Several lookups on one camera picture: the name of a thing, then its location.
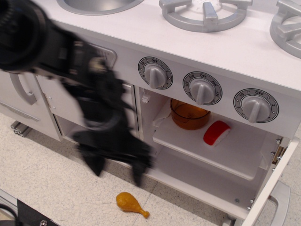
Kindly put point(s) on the silver stove burner centre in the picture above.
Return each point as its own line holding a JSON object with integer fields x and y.
{"x": 204, "y": 15}

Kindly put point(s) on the white toy kitchen unit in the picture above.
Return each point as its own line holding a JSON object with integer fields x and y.
{"x": 230, "y": 175}

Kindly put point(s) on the grey stove knob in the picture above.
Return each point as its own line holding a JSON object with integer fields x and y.
{"x": 256, "y": 106}
{"x": 202, "y": 88}
{"x": 155, "y": 73}

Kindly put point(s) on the red white toy sushi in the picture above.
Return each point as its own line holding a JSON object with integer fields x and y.
{"x": 216, "y": 133}

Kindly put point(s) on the grey right stove knob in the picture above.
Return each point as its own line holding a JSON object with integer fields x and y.
{"x": 256, "y": 106}

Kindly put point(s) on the silver oven door handle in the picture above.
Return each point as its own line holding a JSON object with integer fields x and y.
{"x": 280, "y": 197}

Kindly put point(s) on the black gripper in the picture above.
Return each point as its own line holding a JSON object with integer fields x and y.
{"x": 107, "y": 135}

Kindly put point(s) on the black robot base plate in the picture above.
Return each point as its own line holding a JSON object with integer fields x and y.
{"x": 32, "y": 217}

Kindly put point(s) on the grey middle stove knob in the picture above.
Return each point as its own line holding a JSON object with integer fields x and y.
{"x": 202, "y": 88}

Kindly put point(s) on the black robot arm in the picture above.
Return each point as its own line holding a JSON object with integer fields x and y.
{"x": 31, "y": 42}

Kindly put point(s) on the orange transparent cup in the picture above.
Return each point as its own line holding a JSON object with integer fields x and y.
{"x": 188, "y": 116}

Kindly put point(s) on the silver stove burner right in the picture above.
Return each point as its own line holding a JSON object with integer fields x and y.
{"x": 284, "y": 34}

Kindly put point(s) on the silver fridge door handle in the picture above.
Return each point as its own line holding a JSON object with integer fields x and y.
{"x": 27, "y": 97}

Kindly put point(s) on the silver sink basin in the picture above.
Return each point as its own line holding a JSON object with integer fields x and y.
{"x": 97, "y": 7}

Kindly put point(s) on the aluminium frame rail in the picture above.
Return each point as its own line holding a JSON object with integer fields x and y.
{"x": 20, "y": 129}

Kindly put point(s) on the white oven door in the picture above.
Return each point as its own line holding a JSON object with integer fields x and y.
{"x": 263, "y": 197}

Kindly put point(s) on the grey left stove knob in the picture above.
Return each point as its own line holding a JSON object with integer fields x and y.
{"x": 155, "y": 73}

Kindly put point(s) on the silver stove burner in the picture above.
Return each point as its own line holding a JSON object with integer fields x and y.
{"x": 284, "y": 34}
{"x": 204, "y": 15}

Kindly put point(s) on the silver vent grille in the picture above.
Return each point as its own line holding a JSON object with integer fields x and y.
{"x": 109, "y": 55}

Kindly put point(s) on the yellow toy chicken drumstick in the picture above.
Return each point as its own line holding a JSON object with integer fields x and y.
{"x": 127, "y": 202}

